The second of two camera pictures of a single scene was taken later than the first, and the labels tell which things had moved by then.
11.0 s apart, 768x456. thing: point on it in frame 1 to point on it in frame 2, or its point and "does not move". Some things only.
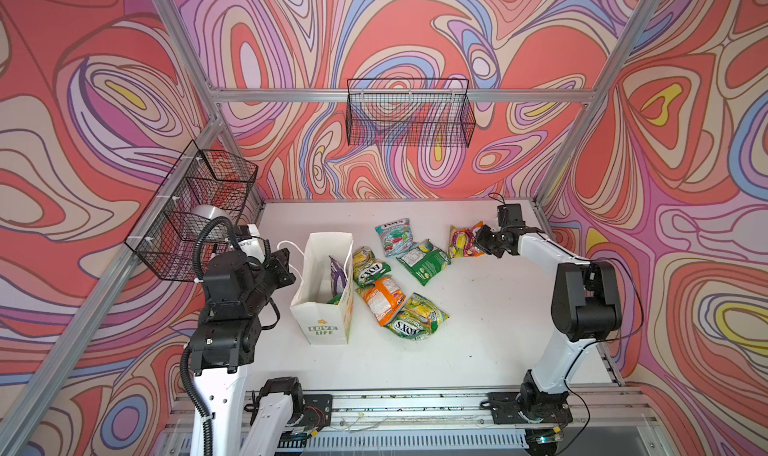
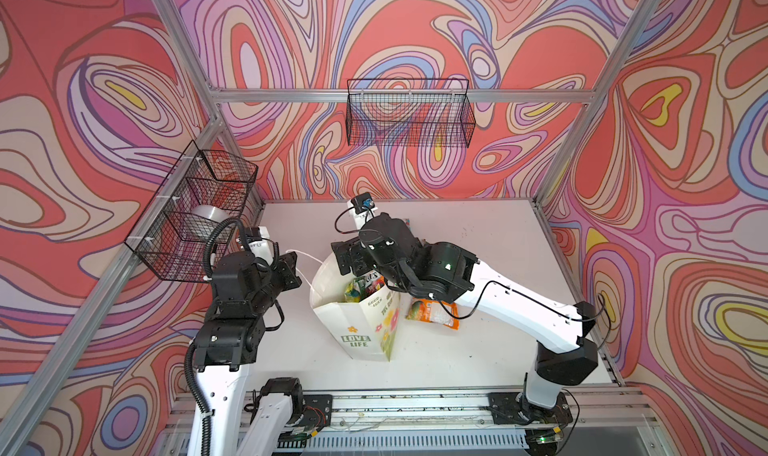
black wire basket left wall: (204, 188) does not move
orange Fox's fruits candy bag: (461, 242) to (363, 286)
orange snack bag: (384, 299) to (435, 311)
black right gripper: (481, 241) to (356, 249)
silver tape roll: (211, 211) does not move
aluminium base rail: (610, 422) does not move
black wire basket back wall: (409, 113) does not move
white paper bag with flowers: (323, 304) to (365, 330)
